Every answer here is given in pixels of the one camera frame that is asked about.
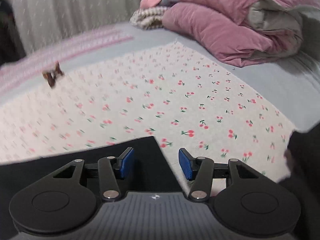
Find striped folded cloth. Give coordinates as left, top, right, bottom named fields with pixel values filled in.
left=129, top=7, right=169, bottom=30

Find black pants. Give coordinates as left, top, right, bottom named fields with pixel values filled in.
left=1, top=137, right=182, bottom=239

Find brown hair clip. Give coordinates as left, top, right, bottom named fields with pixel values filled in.
left=42, top=62, right=65, bottom=88

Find grey star curtain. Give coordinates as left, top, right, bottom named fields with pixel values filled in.
left=7, top=0, right=140, bottom=54

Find cherry print cloth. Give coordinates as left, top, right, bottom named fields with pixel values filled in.
left=1, top=43, right=294, bottom=190

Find pink striped cloth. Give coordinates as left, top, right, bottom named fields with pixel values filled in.
left=1, top=27, right=133, bottom=95

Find pink folded quilt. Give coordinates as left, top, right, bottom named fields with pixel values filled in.
left=163, top=0, right=319, bottom=67

